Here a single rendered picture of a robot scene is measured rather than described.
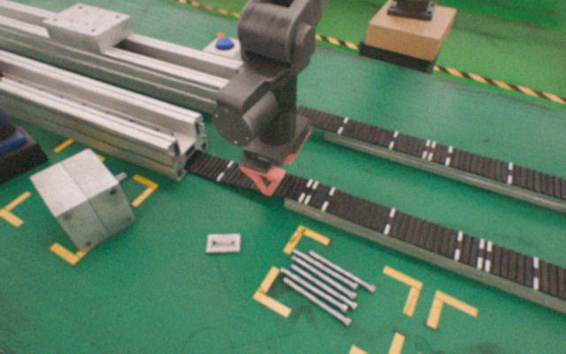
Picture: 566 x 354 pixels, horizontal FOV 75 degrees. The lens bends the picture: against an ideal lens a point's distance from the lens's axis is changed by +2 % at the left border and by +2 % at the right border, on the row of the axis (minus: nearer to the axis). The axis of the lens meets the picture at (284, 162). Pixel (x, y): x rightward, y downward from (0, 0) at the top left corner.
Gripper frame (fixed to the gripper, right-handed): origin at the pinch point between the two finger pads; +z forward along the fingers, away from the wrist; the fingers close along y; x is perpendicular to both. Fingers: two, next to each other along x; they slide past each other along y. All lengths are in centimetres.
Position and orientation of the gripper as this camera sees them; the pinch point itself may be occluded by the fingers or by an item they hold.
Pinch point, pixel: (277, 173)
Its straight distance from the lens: 60.7
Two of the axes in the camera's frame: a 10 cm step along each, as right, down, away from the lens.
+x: 9.1, 3.0, -2.9
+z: 0.0, 7.0, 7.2
